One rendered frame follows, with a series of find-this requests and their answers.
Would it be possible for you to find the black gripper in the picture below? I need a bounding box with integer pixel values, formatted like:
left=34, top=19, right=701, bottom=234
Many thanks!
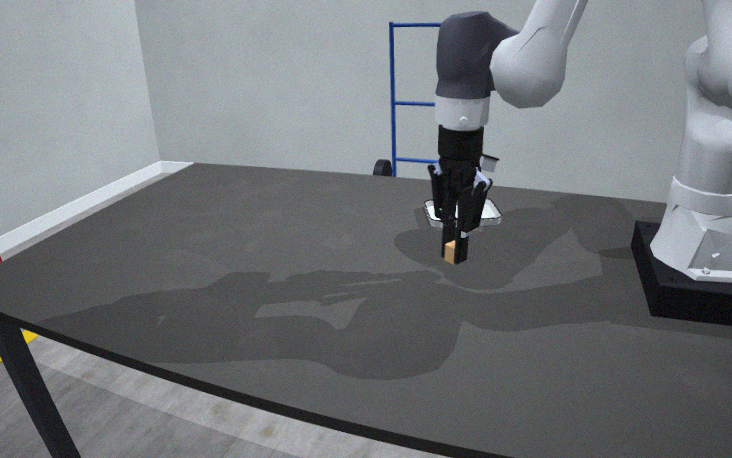
left=428, top=124, right=493, bottom=264

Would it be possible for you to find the tan cube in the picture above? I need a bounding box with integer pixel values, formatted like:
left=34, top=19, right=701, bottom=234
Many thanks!
left=445, top=240, right=455, bottom=264

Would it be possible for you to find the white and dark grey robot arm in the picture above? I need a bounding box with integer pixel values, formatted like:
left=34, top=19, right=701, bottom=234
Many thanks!
left=435, top=0, right=732, bottom=283

